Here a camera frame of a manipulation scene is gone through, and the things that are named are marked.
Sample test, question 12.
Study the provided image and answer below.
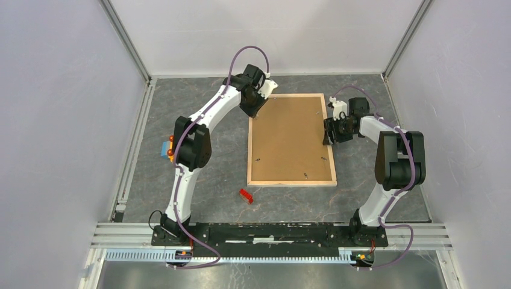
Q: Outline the white wooden picture frame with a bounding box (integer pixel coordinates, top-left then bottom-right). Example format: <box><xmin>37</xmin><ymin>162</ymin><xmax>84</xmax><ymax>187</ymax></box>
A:
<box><xmin>247</xmin><ymin>93</ymin><xmax>337</xmax><ymax>187</ymax></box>

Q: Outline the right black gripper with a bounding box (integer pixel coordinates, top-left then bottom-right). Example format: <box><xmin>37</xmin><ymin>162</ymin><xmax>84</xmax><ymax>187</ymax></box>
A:
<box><xmin>323</xmin><ymin>115</ymin><xmax>356</xmax><ymax>145</ymax></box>

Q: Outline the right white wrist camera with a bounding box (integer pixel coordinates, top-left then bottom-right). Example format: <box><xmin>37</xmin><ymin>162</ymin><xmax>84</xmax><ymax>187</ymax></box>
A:
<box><xmin>327</xmin><ymin>97</ymin><xmax>348</xmax><ymax>120</ymax></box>

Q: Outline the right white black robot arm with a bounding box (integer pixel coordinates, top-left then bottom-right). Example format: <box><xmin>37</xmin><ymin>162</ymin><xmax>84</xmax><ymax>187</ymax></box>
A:
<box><xmin>322</xmin><ymin>97</ymin><xmax>426</xmax><ymax>246</ymax></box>

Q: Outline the slotted cable duct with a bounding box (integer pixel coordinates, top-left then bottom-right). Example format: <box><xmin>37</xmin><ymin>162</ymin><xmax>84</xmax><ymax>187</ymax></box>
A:
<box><xmin>104</xmin><ymin>249</ymin><xmax>356</xmax><ymax>265</ymax></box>

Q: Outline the aluminium rail frame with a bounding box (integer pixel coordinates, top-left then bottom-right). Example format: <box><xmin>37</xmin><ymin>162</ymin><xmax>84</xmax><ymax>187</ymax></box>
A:
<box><xmin>79</xmin><ymin>223</ymin><xmax>463</xmax><ymax>288</ymax></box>

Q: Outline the orange blue toy block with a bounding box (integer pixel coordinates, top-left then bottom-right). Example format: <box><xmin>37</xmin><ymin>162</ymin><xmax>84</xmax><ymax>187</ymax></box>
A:
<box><xmin>160</xmin><ymin>135</ymin><xmax>174</xmax><ymax>163</ymax></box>

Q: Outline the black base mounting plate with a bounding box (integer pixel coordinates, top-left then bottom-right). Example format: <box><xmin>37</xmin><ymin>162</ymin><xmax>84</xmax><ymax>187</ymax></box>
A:
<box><xmin>151</xmin><ymin>222</ymin><xmax>389</xmax><ymax>258</ymax></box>

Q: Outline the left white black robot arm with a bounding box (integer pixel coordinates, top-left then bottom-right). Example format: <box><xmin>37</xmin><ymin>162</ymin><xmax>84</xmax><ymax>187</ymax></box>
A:
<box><xmin>160</xmin><ymin>64</ymin><xmax>278</xmax><ymax>246</ymax></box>

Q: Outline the red toy brick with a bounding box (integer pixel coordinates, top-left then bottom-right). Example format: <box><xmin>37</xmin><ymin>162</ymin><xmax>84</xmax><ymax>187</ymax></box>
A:
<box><xmin>239</xmin><ymin>189</ymin><xmax>254</xmax><ymax>204</ymax></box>

